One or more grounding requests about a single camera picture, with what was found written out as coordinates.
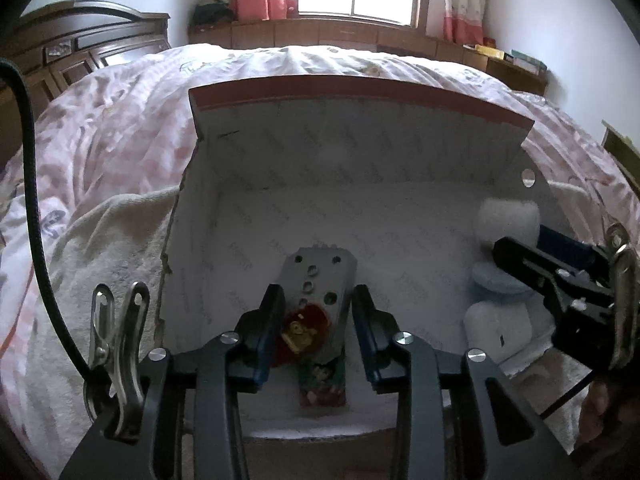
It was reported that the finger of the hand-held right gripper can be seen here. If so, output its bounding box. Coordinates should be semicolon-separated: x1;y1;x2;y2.
539;225;609;272
492;236;614;312

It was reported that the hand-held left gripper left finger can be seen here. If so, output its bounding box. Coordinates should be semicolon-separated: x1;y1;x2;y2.
57;284;287;480

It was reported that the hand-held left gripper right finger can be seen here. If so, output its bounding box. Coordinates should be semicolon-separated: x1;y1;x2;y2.
351;284;581;480

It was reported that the red cylindrical toy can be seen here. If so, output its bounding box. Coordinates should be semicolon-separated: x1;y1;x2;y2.
272;304;333;365

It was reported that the pale blue round object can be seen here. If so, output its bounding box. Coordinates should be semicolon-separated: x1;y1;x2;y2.
469;259;539;296

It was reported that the grey perforated plastic plate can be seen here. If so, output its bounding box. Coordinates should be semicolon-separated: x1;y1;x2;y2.
279;246;360;362

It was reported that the red cardboard box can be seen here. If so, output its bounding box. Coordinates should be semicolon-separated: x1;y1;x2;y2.
159;74;593;443

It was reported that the person's right hand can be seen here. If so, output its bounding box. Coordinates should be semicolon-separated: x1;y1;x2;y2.
579;381;608;445

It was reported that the silver metal spring clip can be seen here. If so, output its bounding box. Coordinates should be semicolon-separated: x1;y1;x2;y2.
602;222;640;370
84;281;151;442

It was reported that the wooden furniture edge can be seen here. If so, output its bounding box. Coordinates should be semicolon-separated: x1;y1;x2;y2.
601;120;640;187

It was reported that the beige terry towel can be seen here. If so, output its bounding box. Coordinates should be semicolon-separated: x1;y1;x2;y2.
0;180;618;480

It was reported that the row of books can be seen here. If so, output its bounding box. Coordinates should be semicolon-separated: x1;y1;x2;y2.
462;37;548;75

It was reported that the pink printed quilt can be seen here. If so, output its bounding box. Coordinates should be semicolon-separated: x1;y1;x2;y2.
0;44;640;461

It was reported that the long wooden window cabinet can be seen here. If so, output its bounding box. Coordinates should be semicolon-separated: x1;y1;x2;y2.
187;16;549;97

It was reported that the dark clothes pile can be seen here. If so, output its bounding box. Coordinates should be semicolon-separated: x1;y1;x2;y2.
192;0;236;26

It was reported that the dark wooden headboard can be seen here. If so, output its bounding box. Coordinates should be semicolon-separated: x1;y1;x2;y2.
0;1;172;171

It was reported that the thin black cable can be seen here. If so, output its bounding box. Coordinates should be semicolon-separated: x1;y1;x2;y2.
541;371;595;418

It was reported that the thick black braided cable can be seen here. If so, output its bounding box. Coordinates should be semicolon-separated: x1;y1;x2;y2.
0;57;96;386

